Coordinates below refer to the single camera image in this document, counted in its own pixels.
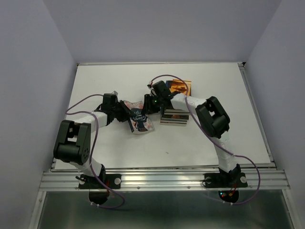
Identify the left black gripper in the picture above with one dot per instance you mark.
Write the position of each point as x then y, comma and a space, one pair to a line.
127, 113

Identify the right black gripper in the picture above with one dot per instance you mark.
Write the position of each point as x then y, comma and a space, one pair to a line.
147, 109

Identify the Three Days to See book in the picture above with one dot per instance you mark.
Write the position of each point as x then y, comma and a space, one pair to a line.
177, 119

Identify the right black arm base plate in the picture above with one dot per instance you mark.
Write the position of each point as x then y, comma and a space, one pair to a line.
218, 180

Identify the Tale of Two Cities book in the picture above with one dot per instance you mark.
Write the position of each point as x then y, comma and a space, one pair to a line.
184, 117

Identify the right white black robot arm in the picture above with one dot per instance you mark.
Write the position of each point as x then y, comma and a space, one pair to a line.
212, 119

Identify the floral cover white book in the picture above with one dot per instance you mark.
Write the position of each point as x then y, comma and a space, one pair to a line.
140, 123

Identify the aluminium front rail frame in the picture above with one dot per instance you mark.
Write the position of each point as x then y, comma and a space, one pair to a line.
169, 197

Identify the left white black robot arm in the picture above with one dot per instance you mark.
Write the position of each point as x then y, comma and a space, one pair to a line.
76, 140

